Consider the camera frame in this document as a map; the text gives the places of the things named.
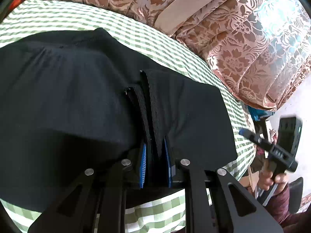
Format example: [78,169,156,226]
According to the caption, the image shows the black pants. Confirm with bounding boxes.
[1,28,237,212]

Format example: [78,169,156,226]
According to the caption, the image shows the person's right hand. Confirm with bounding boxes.
[257,160,288,196]

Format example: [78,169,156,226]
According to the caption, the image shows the brown floral curtain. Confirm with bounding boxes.
[63,0,310,110]

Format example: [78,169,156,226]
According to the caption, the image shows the green white checkered bedsheet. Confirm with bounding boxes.
[1,0,255,232]

